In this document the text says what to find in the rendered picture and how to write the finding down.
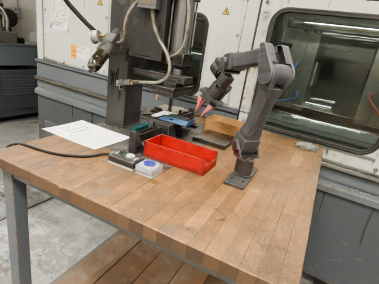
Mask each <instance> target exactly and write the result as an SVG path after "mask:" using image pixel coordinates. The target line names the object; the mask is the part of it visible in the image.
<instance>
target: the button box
mask: <svg viewBox="0 0 379 284"><path fill-rule="evenodd" d="M18 144H19V145H22V146H25V147H29V148H32V149H35V150H39V151H41V152H45V153H49V154H54V155H57V156H64V157H81V158H86V157H96V156H103V155H108V160H109V161H108V162H109V163H111V164H113V165H116V166H119V167H122V168H124V169H127V170H129V171H135V165H136V164H137V163H139V162H141V161H143V160H144V157H141V156H138V155H136V154H134V155H135V157H134V158H127V157H126V155H125V156H122V155H119V152H120V151H124V150H122V149H120V150H118V151H116V152H111V153H98V154H91V155H75V154H63V153H56V152H51V151H48V150H44V149H41V148H37V147H34V146H31V145H28V144H23V143H12V144H9V145H8V146H6V148H7V147H11V146H14V145H18Z"/></svg>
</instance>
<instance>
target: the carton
mask: <svg viewBox="0 0 379 284"><path fill-rule="evenodd" d="M244 123H245V122H243V121H239V120H236V119H232V118H227V117H223V116H219V115H216V114H213V115H212V116H209V117H206V118H205V125H204V131H205V130H207V129H209V130H213V131H216V132H220V133H223V134H227V135H231V136H235V134H236V131H240V129H241V127H242V126H243V124H244Z"/></svg>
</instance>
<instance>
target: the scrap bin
mask: <svg viewBox="0 0 379 284"><path fill-rule="evenodd" d="M143 155H144V156H146V157H149V158H152V159H155V160H157V161H160V162H163V163H166V164H168V165H172V166H174V167H177V168H181V169H183V170H186V171H189V172H192V173H194V174H197V175H200V176H204V175H205V174H206V173H207V172H208V171H210V170H211V169H212V168H213V167H214V166H215V164H216V161H217V155H218V151H216V150H213V149H209V148H206V147H202V146H200V145H196V144H193V143H189V142H187V141H184V140H180V139H177V138H174V137H171V136H167V135H164V134H160V135H157V136H155V137H152V138H150V139H148V140H145V141H144V151H143Z"/></svg>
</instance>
